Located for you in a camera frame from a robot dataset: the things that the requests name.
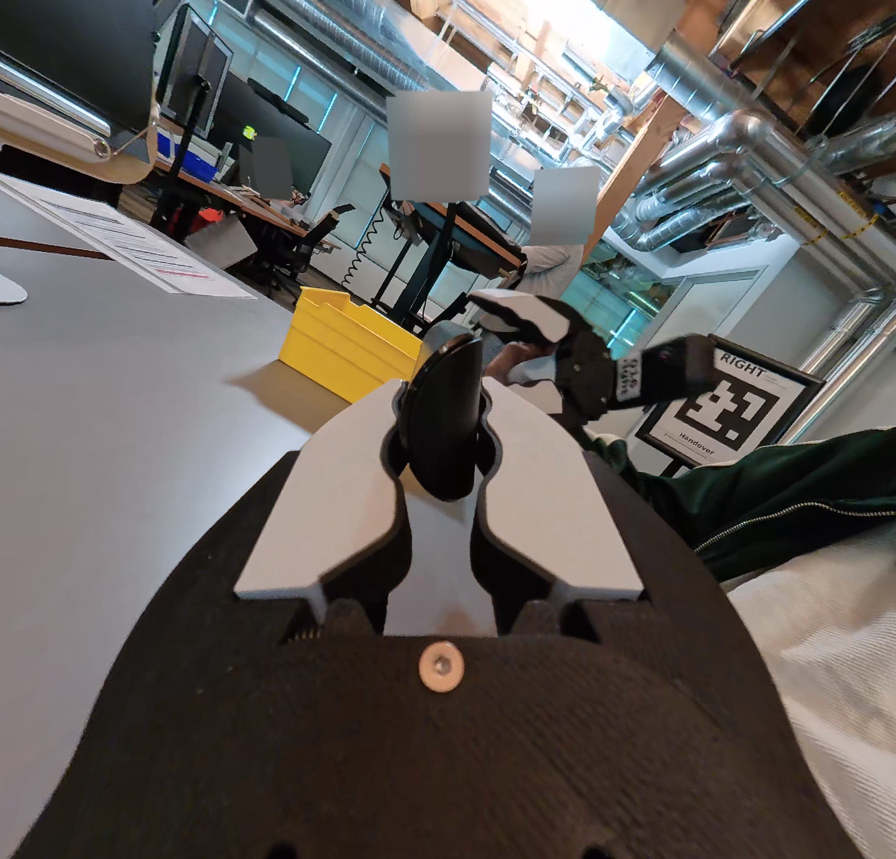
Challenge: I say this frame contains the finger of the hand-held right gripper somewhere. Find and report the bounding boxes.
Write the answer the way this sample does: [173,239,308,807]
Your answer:
[504,356,566,415]
[464,289,576,346]

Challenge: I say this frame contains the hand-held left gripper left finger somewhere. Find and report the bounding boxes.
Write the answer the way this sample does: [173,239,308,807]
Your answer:
[233,379,414,604]

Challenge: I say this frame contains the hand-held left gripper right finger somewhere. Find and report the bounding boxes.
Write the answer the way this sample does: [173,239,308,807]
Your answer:
[470,377,644,604]

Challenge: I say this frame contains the yellow plastic bin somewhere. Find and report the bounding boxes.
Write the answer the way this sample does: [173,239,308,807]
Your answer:
[279,286,423,405]

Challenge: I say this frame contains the person's right forearm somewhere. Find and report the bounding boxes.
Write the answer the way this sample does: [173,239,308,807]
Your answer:
[591,435,708,545]

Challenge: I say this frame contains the person's right hand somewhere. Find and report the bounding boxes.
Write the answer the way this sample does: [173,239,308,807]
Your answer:
[485,343,555,385]

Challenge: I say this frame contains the raised standing desk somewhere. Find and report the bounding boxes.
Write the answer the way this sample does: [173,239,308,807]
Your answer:
[378,162,527,328]

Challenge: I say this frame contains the framed marker poster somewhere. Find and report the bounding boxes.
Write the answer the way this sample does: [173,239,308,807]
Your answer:
[633,334,827,468]

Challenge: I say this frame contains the wooden beam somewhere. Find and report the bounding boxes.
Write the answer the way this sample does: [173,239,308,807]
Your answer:
[581,92,690,258]

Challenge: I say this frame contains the dark green jacket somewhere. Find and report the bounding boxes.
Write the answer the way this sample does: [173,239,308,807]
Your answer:
[595,428,896,583]

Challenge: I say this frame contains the black office chair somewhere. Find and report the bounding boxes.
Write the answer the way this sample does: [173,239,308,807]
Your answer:
[276,204,357,293]

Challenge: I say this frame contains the silver air ducts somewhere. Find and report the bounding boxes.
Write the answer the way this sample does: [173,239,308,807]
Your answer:
[609,33,896,314]

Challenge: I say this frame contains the grey panel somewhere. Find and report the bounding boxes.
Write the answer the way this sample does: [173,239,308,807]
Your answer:
[192,218,259,272]

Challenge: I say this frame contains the printed paper sheet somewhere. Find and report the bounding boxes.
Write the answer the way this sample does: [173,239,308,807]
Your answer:
[38,197,256,300]

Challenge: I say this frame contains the cream trousers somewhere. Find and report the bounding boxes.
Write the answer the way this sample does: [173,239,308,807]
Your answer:
[724,523,896,859]

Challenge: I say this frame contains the black monitor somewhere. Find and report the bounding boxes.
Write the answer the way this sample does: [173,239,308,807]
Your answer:
[224,75,333,195]

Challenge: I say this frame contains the blue plastic bin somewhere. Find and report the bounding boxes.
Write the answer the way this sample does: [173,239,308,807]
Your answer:
[155,131,218,184]

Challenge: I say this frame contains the screen on stand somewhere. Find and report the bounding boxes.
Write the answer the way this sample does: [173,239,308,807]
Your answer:
[157,1,235,139]

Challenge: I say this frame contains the coiled cable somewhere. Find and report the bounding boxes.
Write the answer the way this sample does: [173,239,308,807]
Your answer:
[343,204,389,289]

